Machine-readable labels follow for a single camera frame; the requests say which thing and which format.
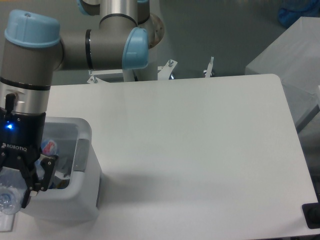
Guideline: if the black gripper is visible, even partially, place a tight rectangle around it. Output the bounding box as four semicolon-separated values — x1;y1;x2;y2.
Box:
0;108;59;209

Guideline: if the clear plastic water bottle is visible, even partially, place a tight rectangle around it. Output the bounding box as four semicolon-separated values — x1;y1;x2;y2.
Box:
0;137;60;216

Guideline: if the white plastic wrapper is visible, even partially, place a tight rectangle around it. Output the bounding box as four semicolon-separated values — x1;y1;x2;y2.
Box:
54;156;73;180

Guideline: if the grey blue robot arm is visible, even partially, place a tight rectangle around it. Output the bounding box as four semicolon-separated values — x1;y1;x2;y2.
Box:
0;0;150;215

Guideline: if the white plastic trash can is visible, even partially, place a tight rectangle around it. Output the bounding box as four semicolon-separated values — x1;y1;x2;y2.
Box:
21;117;102;221

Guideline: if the blue yellow box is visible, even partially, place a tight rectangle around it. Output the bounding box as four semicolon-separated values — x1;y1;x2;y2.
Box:
49;179;70;189

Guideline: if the clear plastic sheet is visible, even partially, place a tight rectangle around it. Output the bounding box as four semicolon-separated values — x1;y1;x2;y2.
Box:
0;212;16;233

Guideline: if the black device at table edge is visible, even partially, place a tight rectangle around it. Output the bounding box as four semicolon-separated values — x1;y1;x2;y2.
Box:
302;202;320;229

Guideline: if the grey covered side table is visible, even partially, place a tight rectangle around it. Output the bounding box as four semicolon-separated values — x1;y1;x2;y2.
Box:
245;17;320;132

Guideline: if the blue plastic bag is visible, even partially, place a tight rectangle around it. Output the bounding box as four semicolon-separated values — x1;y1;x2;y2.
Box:
277;0;320;28

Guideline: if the white left base bracket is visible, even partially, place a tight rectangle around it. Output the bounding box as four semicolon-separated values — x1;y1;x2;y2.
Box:
87;69;124;84

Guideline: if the white base bracket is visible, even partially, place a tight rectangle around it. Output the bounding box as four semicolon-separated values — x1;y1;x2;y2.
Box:
87;69;124;84
203;56;215;78

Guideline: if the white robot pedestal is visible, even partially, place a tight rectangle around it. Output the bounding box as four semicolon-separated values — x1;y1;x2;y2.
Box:
121;12;166;82

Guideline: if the white right base bracket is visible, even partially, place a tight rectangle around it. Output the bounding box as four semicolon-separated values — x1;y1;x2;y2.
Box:
203;56;215;78

